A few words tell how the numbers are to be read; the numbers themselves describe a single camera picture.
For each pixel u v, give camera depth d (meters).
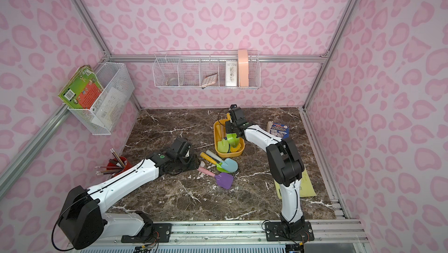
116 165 0.84
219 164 0.93
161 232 0.73
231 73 0.93
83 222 0.40
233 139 0.95
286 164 0.53
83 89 0.72
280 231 0.72
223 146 0.98
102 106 0.82
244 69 0.83
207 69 1.05
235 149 0.95
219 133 1.02
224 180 0.86
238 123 0.76
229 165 0.93
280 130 1.06
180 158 0.67
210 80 0.93
